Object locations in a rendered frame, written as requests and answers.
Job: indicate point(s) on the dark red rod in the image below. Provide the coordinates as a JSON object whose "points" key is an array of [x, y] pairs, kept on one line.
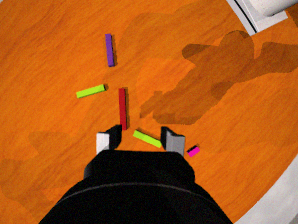
{"points": [[122, 108]]}

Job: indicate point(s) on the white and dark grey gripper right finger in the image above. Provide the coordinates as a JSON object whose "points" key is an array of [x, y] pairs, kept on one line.
{"points": [[171, 141]]}

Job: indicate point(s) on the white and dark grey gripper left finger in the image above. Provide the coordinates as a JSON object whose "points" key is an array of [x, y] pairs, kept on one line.
{"points": [[109, 139]]}

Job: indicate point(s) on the purple rod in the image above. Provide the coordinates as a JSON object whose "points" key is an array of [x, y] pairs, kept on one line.
{"points": [[109, 49]]}

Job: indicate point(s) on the lime green rod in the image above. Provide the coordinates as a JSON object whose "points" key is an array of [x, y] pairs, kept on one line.
{"points": [[91, 91], [147, 138]]}

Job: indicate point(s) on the small magenta block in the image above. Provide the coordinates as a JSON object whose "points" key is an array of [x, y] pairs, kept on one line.
{"points": [[194, 150]]}

